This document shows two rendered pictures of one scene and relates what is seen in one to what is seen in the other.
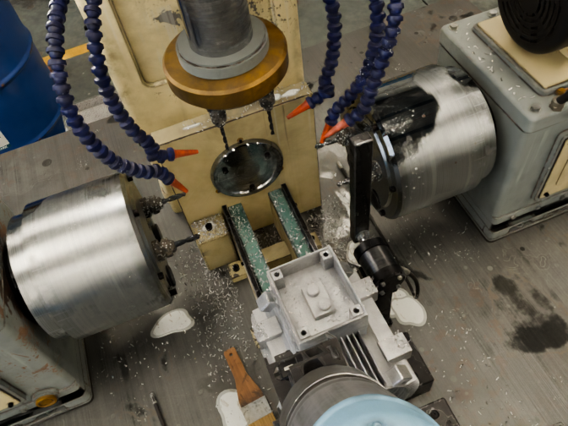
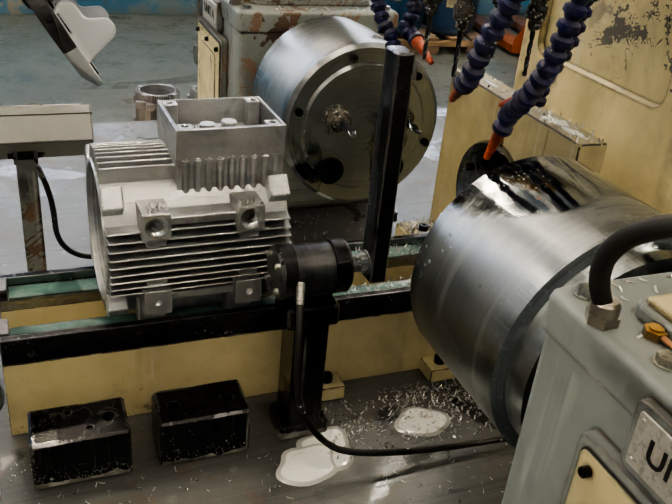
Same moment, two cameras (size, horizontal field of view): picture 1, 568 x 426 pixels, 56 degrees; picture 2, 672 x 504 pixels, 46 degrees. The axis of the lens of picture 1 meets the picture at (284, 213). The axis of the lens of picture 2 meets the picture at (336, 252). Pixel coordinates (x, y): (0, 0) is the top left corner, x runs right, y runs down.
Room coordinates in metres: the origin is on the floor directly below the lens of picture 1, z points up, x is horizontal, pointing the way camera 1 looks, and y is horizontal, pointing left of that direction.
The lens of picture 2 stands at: (0.32, -0.88, 1.44)
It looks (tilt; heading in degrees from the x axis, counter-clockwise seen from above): 28 degrees down; 79
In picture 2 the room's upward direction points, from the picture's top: 6 degrees clockwise
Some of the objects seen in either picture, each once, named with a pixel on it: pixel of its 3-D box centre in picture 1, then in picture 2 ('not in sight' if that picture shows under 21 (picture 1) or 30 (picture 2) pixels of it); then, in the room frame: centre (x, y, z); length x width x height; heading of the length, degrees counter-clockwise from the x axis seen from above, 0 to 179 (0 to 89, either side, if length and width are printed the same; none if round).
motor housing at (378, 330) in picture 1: (330, 352); (184, 221); (0.30, -0.03, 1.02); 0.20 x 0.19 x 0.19; 14
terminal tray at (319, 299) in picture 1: (316, 303); (219, 142); (0.34, -0.02, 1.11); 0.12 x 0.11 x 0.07; 14
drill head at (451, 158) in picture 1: (424, 136); (582, 324); (0.67, -0.29, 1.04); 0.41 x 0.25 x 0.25; 102
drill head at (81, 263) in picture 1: (71, 265); (330, 96); (0.52, 0.38, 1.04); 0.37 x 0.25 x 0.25; 102
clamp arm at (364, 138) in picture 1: (360, 193); (384, 171); (0.50, -0.13, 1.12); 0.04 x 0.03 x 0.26; 12
